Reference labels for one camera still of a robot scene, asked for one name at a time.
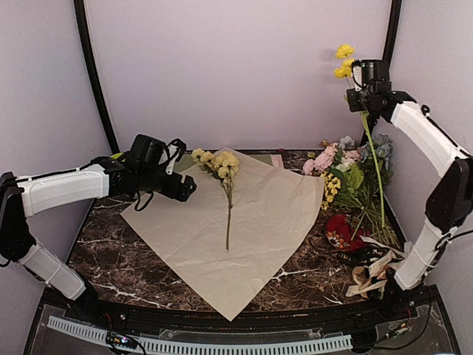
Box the pink fake flower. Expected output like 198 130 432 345
302 143 338 175

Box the white slotted cable duct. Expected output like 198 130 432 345
47 316 353 355

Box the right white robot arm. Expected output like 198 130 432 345
347 87 472 291

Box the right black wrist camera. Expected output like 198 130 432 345
351 59 390 90

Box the red floral tin lid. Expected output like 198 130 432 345
324 213 367 253

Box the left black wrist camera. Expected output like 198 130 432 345
129 134 166 166

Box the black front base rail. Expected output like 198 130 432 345
40 286 444 336

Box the bright yellow flower stem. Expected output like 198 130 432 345
334 44 385 227

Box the right black frame post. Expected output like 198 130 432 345
368 0 402 132

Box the left black frame post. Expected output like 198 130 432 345
73 0 120 154

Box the small yellow blossom sprig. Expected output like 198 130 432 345
320 172 341 211

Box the bunch of fake flowers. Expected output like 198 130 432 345
305 135 399 246

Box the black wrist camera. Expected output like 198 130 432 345
129 134 166 166
351 59 390 90

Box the beige wrapping paper sheet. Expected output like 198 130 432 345
122 153 324 320

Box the pale yellow flower stem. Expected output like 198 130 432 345
191 148 240 252

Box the green wrapping paper sheet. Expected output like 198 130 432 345
174 154 273 173

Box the blue fake flower stem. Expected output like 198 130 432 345
360 134 392 172

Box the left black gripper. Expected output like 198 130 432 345
138 167 197 202

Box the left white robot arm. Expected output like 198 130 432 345
1 152 197 322

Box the black frame post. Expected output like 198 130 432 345
368 0 402 132
73 0 120 154

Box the pink wrapping paper stack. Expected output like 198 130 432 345
270 155 284 169

